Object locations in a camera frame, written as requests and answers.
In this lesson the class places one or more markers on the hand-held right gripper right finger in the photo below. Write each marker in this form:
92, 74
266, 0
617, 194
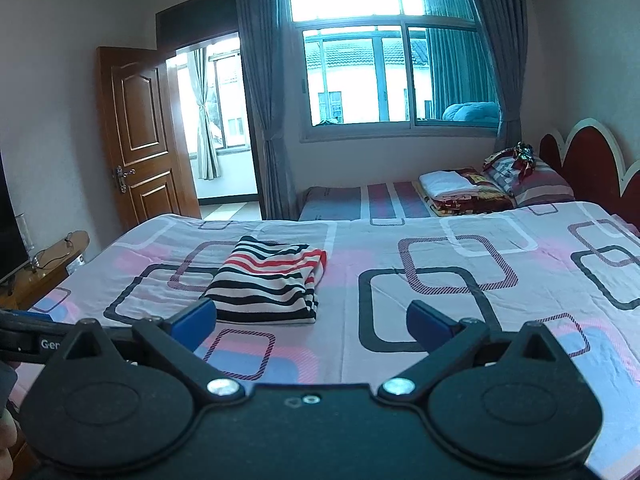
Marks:
430, 325

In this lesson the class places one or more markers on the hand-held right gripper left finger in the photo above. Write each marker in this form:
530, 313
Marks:
192, 325

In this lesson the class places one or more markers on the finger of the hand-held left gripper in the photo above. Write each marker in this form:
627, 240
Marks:
37, 317

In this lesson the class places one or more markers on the striped knit sweater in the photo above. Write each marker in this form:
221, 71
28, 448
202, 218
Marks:
270, 280

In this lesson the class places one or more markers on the person's left hand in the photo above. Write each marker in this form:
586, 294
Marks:
7, 435

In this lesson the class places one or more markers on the wooden cabinet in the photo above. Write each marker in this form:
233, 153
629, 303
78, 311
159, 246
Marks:
45, 277

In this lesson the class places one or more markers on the bed with patterned sheet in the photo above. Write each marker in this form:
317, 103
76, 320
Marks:
450, 260

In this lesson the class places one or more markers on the black television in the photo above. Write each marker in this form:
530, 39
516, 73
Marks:
10, 220

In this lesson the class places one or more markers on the folded white cloth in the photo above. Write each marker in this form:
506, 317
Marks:
447, 182

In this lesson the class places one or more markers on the bed with striped sheet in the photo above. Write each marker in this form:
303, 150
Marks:
340, 200

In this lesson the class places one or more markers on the plaid pillow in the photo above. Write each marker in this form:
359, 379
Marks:
540, 185

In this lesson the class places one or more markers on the white sheer curtain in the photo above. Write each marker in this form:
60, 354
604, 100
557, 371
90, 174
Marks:
205, 135

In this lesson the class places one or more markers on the colourful toy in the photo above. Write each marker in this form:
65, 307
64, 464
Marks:
522, 154

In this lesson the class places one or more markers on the brown wooden door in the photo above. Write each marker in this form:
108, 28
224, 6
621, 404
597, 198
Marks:
145, 135

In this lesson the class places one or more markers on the blue quilt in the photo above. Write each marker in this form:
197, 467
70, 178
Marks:
472, 111

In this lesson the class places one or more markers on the balcony window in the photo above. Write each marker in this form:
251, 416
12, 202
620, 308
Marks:
230, 100

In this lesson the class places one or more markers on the red scalloped headboard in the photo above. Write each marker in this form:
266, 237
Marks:
595, 165

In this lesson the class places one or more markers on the grey curtain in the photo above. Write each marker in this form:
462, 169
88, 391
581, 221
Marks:
500, 60
265, 85

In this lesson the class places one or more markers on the sliding glass window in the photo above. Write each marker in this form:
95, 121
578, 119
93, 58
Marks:
350, 85

